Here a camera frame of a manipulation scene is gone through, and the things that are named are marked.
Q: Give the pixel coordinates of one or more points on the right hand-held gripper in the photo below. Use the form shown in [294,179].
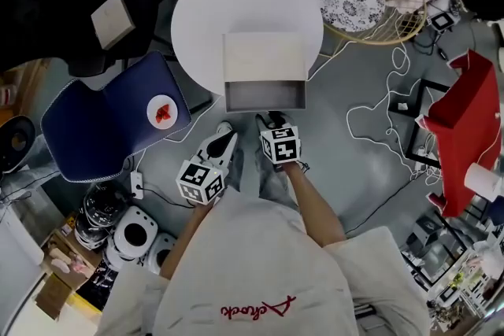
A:
[281,147]

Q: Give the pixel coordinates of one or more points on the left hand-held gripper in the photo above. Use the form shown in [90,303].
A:
[199,183]

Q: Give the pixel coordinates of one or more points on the person's right forearm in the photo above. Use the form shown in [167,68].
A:
[315,204]

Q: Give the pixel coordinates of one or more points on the person's left forearm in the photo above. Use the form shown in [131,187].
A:
[185,240]

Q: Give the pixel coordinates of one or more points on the person's left shoe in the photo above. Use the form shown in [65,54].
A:
[224,126]

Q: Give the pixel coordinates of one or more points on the person's grey trousers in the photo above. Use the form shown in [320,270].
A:
[271,185]

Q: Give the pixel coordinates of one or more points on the red food pieces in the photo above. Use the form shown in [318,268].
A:
[162,113]

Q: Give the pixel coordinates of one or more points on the white plate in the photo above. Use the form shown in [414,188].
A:
[151,120]

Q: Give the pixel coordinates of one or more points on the white power strip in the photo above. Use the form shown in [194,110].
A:
[423,153]
[137,183]

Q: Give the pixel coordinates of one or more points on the pile of white black headsets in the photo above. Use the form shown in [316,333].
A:
[134,232]

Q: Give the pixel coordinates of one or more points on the person's white shirt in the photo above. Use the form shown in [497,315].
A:
[256,267]

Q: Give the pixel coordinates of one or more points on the blue padded chair white trim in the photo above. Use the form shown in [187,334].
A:
[98,118]

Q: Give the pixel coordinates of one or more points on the white round table gold legs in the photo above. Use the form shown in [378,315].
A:
[236,0]

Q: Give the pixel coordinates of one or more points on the beige flat box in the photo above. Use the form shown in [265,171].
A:
[112,19]

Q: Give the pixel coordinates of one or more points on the open cardboard box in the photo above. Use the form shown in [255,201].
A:
[55,248]

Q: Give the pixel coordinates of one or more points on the red table with black legs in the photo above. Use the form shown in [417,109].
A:
[468,110]

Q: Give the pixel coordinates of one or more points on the white device with black screen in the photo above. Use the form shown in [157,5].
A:
[443,21]

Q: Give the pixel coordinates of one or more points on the white electric kettle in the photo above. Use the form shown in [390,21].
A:
[480,177]

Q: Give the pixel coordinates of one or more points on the black mesh headrest office chair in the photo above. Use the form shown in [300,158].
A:
[47,12]

